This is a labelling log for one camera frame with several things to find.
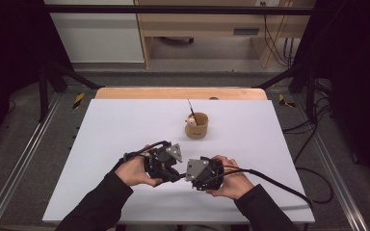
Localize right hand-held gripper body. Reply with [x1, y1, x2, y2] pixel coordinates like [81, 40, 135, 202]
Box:
[185, 155, 225, 193]

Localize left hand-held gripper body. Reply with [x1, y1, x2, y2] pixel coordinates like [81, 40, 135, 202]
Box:
[143, 142, 184, 181]

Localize tan bear pen holder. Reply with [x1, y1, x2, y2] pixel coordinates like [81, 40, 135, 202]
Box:
[184, 112, 210, 140]

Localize thin black paintbrush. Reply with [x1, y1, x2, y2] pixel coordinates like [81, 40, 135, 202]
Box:
[187, 98, 199, 126]

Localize person's left hand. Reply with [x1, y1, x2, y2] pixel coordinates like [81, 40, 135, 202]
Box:
[115, 143, 164, 188]

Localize person's right hand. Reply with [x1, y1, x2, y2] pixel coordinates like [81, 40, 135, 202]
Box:
[206, 154, 255, 201]

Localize white table sheet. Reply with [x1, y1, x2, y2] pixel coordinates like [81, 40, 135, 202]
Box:
[41, 98, 316, 224]

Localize wooden table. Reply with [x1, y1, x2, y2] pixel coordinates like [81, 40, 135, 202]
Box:
[94, 87, 268, 101]

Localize black metal stand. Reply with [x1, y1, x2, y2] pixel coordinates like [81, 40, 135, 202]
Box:
[254, 61, 320, 124]
[38, 59, 105, 123]

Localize white cabinet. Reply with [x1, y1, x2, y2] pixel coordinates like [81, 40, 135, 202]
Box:
[49, 0, 145, 64]

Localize light wooden desk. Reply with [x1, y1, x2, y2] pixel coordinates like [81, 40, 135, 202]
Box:
[134, 0, 316, 70]

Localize black metal crossbar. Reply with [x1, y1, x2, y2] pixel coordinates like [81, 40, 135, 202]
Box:
[43, 4, 316, 15]

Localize black curtain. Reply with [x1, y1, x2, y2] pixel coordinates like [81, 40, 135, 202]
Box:
[290, 0, 370, 193]
[0, 0, 75, 155]

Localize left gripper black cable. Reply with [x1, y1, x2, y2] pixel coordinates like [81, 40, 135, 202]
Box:
[110, 140, 172, 174]

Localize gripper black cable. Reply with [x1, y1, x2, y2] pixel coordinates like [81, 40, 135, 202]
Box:
[110, 140, 172, 174]
[205, 165, 314, 210]

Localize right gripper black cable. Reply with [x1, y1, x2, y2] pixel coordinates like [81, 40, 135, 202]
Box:
[205, 165, 314, 210]

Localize yellow-handled tool left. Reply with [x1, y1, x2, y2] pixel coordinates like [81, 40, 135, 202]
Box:
[72, 91, 87, 111]

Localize yellow-handled tool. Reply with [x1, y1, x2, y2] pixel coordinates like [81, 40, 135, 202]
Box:
[72, 91, 87, 111]
[277, 93, 297, 109]

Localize yellow-handled tool right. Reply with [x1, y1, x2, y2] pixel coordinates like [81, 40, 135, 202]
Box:
[277, 93, 297, 109]

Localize black floor cable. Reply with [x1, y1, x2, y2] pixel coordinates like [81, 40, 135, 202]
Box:
[282, 105, 335, 205]

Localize aluminium floor rail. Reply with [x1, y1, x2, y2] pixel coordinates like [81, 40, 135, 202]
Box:
[297, 95, 370, 231]
[0, 92, 64, 231]

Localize black wall cables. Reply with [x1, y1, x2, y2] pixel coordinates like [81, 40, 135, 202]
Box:
[261, 1, 302, 69]

